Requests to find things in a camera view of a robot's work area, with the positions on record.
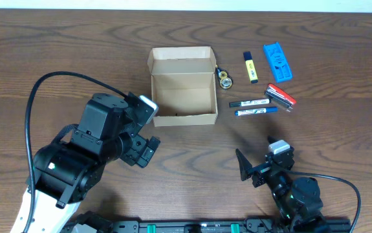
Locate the black marker pen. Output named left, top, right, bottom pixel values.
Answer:
left=229, top=98, right=270, bottom=107

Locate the red and black stapler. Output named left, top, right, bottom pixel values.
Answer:
left=264, top=83, right=296, bottom=112

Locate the blue plastic stapler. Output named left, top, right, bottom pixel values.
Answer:
left=263, top=42, right=293, bottom=83

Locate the correction tape dispenser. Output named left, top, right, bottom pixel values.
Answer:
left=215, top=66, right=233, bottom=89

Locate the brown cardboard box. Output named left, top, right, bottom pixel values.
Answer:
left=148, top=47, right=218, bottom=127

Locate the yellow highlighter with blue cap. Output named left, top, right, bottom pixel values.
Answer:
left=243, top=51, right=258, bottom=83

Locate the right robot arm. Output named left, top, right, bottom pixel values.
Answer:
left=235, top=137, right=331, bottom=232

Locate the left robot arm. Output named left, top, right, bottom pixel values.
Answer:
left=12, top=93, right=160, bottom=232

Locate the blue marker pen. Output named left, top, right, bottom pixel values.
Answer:
left=235, top=107, right=278, bottom=117

